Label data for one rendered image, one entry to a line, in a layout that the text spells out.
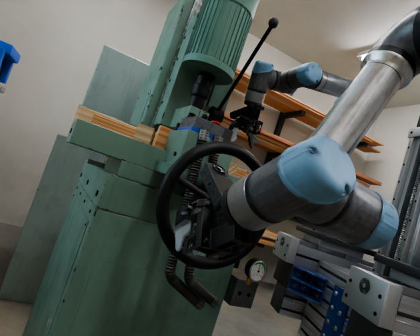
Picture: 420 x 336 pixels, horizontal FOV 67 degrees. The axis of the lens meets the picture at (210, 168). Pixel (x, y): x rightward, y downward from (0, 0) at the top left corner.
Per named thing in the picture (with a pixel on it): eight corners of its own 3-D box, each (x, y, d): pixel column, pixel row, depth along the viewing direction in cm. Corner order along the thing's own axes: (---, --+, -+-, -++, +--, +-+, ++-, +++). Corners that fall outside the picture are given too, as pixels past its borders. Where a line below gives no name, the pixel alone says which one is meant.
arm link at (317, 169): (368, 209, 34) (311, 177, 30) (291, 235, 42) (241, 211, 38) (360, 151, 38) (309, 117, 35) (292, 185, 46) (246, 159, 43)
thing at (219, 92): (207, 105, 124) (219, 70, 125) (198, 108, 132) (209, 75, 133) (225, 114, 128) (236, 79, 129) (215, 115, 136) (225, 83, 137)
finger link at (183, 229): (159, 255, 58) (184, 244, 51) (163, 225, 61) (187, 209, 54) (175, 259, 59) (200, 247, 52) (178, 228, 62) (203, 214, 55)
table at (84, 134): (69, 142, 64) (79, 114, 64) (64, 141, 91) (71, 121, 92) (288, 215, 91) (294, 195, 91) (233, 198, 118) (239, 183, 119)
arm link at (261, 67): (281, 66, 117) (261, 61, 114) (271, 95, 121) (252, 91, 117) (270, 63, 124) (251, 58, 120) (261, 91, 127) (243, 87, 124)
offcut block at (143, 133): (149, 146, 85) (155, 131, 85) (149, 144, 81) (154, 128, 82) (134, 141, 85) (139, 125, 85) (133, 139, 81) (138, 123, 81)
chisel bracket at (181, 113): (182, 130, 97) (191, 105, 97) (167, 131, 109) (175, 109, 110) (203, 139, 100) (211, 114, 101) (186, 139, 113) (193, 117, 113)
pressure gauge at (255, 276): (245, 287, 90) (253, 259, 90) (237, 281, 93) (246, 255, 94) (261, 289, 93) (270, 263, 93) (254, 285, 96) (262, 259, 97)
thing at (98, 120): (90, 127, 89) (95, 113, 89) (89, 127, 91) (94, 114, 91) (261, 189, 117) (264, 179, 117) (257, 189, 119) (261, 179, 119)
